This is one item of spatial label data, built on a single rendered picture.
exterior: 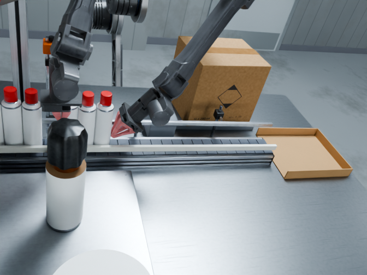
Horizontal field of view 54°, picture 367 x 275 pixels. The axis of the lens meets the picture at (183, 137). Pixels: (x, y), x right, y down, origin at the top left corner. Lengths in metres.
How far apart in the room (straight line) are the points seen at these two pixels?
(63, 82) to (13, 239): 0.39
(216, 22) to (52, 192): 0.66
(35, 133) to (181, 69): 0.46
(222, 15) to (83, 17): 0.42
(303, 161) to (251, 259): 0.57
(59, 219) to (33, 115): 0.32
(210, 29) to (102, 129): 0.44
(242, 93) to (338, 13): 4.01
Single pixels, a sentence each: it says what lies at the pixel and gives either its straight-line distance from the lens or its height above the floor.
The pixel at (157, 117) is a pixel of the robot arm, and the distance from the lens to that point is 1.04.
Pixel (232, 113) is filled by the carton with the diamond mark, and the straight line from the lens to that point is 1.49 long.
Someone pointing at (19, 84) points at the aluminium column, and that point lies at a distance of 1.23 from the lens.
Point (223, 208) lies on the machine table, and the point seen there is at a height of 0.83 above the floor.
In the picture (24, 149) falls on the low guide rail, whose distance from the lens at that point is 1.15.
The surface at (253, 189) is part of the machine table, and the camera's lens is 1.29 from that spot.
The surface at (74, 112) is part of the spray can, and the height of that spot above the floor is 1.03.
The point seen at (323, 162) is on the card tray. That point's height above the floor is 0.83.
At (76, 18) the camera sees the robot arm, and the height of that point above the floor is 1.32.
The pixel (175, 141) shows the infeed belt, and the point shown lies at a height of 0.88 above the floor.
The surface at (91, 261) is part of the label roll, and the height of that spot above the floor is 1.02.
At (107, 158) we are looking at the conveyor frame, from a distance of 1.17.
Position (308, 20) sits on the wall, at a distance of 5.10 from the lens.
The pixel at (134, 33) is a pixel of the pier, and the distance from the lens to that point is 3.86.
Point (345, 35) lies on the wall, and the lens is 5.68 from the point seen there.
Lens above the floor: 1.66
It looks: 36 degrees down
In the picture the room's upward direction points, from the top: 15 degrees clockwise
